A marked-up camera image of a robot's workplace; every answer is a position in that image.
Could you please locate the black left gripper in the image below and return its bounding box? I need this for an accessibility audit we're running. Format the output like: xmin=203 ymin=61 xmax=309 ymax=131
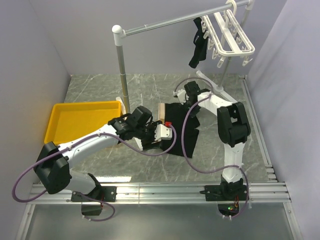
xmin=135 ymin=120 xmax=163 ymax=150

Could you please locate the black underwear with beige waistband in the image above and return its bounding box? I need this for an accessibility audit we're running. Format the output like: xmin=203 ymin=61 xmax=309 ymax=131
xmin=142 ymin=101 xmax=201 ymax=159

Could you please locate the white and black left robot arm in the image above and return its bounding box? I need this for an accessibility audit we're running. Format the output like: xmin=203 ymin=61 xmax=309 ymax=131
xmin=33 ymin=106 xmax=171 ymax=201

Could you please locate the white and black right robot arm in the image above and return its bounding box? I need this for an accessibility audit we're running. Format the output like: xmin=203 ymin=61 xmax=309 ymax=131
xmin=177 ymin=81 xmax=251 ymax=200

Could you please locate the black garment on hanger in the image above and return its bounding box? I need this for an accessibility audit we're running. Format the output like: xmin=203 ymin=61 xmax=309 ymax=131
xmin=188 ymin=17 xmax=208 ymax=69

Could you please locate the white clip hanger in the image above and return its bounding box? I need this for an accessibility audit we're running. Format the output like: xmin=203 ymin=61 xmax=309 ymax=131
xmin=201 ymin=8 xmax=255 ymax=68

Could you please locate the yellow plastic tray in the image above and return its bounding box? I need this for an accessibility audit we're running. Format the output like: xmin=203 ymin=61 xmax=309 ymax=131
xmin=44 ymin=100 xmax=122 ymax=145

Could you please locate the white and silver drying rack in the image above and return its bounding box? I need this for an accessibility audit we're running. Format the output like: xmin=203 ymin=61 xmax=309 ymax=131
xmin=111 ymin=0 xmax=257 ymax=121

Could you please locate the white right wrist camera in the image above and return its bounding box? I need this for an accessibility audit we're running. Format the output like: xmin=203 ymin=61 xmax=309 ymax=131
xmin=173 ymin=89 xmax=187 ymax=105

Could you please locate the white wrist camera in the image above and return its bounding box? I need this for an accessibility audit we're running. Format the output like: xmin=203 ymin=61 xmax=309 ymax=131
xmin=173 ymin=89 xmax=187 ymax=105
xmin=154 ymin=124 xmax=173 ymax=142

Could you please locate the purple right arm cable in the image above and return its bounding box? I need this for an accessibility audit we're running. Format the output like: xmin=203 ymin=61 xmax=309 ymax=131
xmin=173 ymin=77 xmax=251 ymax=220

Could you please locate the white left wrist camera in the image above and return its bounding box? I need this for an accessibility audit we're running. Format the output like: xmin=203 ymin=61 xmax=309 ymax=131
xmin=154 ymin=124 xmax=173 ymax=142

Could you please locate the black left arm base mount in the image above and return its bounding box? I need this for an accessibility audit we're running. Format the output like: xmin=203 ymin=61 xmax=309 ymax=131
xmin=71 ymin=186 xmax=117 ymax=203

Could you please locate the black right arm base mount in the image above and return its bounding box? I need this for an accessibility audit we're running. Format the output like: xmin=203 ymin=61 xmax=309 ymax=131
xmin=199 ymin=181 xmax=249 ymax=202

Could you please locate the aluminium rail frame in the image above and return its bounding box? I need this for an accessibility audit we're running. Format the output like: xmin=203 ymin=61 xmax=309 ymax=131
xmin=17 ymin=77 xmax=303 ymax=240

